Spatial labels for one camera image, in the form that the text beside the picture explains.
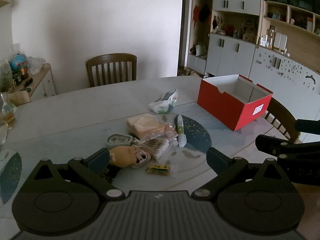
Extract red cardboard box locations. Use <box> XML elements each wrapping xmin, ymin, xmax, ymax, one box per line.
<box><xmin>197</xmin><ymin>74</ymin><xmax>273</xmax><ymax>132</ymax></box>

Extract dark oval placemat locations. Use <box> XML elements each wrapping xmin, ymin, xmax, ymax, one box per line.
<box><xmin>0</xmin><ymin>152</ymin><xmax>23</xmax><ymax>204</ymax></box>
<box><xmin>175</xmin><ymin>115</ymin><xmax>213</xmax><ymax>154</ymax></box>

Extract brown door mat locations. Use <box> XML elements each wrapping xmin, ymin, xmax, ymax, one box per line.
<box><xmin>177</xmin><ymin>66</ymin><xmax>192</xmax><ymax>77</ymax></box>

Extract glass bottle amber liquid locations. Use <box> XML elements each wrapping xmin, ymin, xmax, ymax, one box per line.
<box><xmin>0</xmin><ymin>92</ymin><xmax>17</xmax><ymax>130</ymax></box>

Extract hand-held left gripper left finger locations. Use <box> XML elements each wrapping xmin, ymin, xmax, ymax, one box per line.
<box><xmin>24</xmin><ymin>147</ymin><xmax>125</xmax><ymax>201</ymax></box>

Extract wooden curved-back chair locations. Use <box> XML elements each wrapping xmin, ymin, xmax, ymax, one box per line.
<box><xmin>264</xmin><ymin>97</ymin><xmax>302</xmax><ymax>143</ymax></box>

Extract blue globe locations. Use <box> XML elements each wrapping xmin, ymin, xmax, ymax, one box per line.
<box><xmin>9</xmin><ymin>54</ymin><xmax>27</xmax><ymax>72</ymax></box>

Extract curved cabinet with stickers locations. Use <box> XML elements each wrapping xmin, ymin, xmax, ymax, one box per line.
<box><xmin>250</xmin><ymin>45</ymin><xmax>320</xmax><ymax>140</ymax></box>

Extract grey two-door cabinet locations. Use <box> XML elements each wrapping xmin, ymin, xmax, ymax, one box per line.
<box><xmin>209</xmin><ymin>33</ymin><xmax>258</xmax><ymax>78</ymax></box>

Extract white green pen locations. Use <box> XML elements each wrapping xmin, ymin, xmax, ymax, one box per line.
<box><xmin>174</xmin><ymin>115</ymin><xmax>187</xmax><ymax>147</ymax></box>

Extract white rounded containers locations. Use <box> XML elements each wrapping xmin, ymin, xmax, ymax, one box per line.
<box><xmin>274</xmin><ymin>32</ymin><xmax>288</xmax><ymax>51</ymax></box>

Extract white plastic bag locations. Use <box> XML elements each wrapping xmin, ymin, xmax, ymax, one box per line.
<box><xmin>26</xmin><ymin>56</ymin><xmax>47</xmax><ymax>75</ymax></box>

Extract wooden slat-back chair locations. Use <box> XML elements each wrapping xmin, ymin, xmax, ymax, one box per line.
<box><xmin>86</xmin><ymin>53</ymin><xmax>137</xmax><ymax>88</ymax></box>

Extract black hanging cloth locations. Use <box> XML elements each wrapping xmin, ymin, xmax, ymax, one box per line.
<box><xmin>199</xmin><ymin>4</ymin><xmax>211</xmax><ymax>22</ymax></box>

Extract white side cabinet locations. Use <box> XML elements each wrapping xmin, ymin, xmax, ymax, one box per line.
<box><xmin>15</xmin><ymin>63</ymin><xmax>57</xmax><ymax>103</ymax></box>

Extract yellow green candy packet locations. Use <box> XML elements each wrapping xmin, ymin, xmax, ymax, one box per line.
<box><xmin>146</xmin><ymin>164</ymin><xmax>173</xmax><ymax>176</ymax></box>

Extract low grey niche cabinet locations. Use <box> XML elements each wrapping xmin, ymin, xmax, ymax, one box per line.
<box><xmin>187</xmin><ymin>54</ymin><xmax>208</xmax><ymax>74</ymax></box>

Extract cotton swabs bag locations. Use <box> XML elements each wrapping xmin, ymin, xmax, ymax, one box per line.
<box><xmin>136</xmin><ymin>137</ymin><xmax>176</xmax><ymax>162</ymax></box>

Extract green oval tin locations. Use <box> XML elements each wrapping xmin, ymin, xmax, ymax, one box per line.
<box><xmin>106</xmin><ymin>134</ymin><xmax>134</xmax><ymax>148</ymax></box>

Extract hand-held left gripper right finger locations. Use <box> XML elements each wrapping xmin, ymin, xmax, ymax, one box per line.
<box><xmin>191</xmin><ymin>147</ymin><xmax>294</xmax><ymax>200</ymax></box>

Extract dark sauce bottles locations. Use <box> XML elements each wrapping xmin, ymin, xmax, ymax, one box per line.
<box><xmin>12</xmin><ymin>67</ymin><xmax>29</xmax><ymax>85</ymax></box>

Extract green white wipes pack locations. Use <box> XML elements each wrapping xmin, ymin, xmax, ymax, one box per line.
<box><xmin>148</xmin><ymin>89</ymin><xmax>178</xmax><ymax>114</ymax></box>

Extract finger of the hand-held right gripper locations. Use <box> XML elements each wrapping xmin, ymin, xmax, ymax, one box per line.
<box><xmin>255</xmin><ymin>134</ymin><xmax>320</xmax><ymax>158</ymax></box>
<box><xmin>294</xmin><ymin>119</ymin><xmax>320</xmax><ymax>133</ymax></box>

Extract yellow plush toy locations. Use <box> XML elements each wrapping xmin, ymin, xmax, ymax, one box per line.
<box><xmin>109</xmin><ymin>145</ymin><xmax>137</xmax><ymax>168</ymax></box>

